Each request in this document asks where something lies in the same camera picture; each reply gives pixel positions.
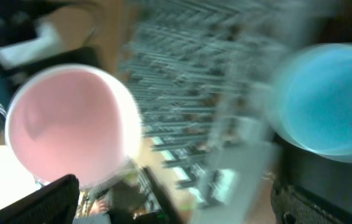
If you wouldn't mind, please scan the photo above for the grey dishwasher rack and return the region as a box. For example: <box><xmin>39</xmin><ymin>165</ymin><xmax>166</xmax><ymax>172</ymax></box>
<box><xmin>118</xmin><ymin>0</ymin><xmax>319</xmax><ymax>223</ymax></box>

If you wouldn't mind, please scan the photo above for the blue plastic cup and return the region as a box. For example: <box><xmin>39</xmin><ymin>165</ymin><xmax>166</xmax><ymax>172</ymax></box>
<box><xmin>266</xmin><ymin>43</ymin><xmax>352</xmax><ymax>163</ymax></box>

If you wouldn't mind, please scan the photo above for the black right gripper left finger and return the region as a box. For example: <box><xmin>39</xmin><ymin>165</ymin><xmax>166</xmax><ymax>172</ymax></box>
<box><xmin>0</xmin><ymin>174</ymin><xmax>80</xmax><ymax>224</ymax></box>

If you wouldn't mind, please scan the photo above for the pink plastic cup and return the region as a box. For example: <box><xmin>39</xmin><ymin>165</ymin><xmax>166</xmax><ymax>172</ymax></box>
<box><xmin>4</xmin><ymin>63</ymin><xmax>142</xmax><ymax>189</ymax></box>

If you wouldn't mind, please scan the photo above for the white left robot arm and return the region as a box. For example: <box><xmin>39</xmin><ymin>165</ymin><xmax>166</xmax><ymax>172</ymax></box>
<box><xmin>0</xmin><ymin>22</ymin><xmax>183</xmax><ymax>224</ymax></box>

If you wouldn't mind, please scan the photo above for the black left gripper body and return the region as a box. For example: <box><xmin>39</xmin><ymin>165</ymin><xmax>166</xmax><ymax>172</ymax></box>
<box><xmin>107</xmin><ymin>167</ymin><xmax>184</xmax><ymax>224</ymax></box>

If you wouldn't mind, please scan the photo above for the round black tray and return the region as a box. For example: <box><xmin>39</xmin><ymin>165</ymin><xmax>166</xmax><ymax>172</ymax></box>
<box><xmin>273</xmin><ymin>134</ymin><xmax>352</xmax><ymax>180</ymax></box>

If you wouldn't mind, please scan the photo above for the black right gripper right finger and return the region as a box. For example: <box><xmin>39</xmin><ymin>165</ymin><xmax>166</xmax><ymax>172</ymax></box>
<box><xmin>270</xmin><ymin>175</ymin><xmax>352</xmax><ymax>224</ymax></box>

